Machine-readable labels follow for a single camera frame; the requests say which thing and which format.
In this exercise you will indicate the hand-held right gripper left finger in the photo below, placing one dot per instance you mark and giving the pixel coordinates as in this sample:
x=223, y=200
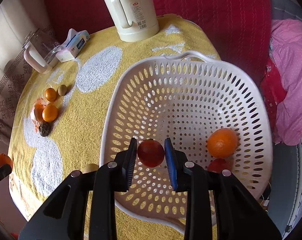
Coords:
x=132, y=160

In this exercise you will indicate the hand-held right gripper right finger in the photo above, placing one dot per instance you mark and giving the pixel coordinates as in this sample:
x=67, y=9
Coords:
x=171, y=165

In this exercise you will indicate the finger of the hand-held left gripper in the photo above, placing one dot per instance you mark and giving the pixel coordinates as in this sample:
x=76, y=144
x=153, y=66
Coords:
x=1, y=173

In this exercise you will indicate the small tangerine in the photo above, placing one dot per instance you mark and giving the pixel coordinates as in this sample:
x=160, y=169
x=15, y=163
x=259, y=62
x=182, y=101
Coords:
x=3, y=160
x=50, y=113
x=51, y=94

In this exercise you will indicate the dark red round fruit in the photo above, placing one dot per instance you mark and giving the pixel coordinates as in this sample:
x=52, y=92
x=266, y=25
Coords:
x=151, y=153

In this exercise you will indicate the white perforated plastic basket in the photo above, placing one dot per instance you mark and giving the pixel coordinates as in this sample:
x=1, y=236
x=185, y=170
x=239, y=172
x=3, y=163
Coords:
x=178, y=92

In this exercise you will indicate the brown kiwi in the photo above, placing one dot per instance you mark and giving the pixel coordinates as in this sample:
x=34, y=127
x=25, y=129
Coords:
x=62, y=90
x=89, y=167

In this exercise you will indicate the large orange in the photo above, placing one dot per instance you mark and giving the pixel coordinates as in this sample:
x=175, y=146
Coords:
x=222, y=142

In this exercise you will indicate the yellow printed towel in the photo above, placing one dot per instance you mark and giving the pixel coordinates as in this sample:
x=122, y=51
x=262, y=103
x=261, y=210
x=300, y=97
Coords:
x=96, y=100

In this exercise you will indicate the brown patterned curtain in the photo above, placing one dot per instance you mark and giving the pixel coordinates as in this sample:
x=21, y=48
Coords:
x=8, y=90

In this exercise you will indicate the grey upholstered seat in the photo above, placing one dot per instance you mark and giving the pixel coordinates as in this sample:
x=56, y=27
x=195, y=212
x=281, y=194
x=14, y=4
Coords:
x=290, y=180

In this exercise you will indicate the red floral cloth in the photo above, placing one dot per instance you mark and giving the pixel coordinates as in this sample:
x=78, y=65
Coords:
x=270, y=90

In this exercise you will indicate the soft tissue pack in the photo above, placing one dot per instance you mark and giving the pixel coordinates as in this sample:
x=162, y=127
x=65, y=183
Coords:
x=73, y=45

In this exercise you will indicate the pink dotted cloth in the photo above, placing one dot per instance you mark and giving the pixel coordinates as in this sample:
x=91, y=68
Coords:
x=293, y=80

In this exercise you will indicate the cream thermos jug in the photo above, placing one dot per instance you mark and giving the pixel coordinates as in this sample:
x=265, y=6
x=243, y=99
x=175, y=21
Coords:
x=131, y=10

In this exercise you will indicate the red quilted blanket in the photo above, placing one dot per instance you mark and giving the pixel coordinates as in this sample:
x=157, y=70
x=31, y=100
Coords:
x=215, y=10

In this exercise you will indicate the grey cushion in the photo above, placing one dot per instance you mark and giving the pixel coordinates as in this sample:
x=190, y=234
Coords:
x=285, y=5

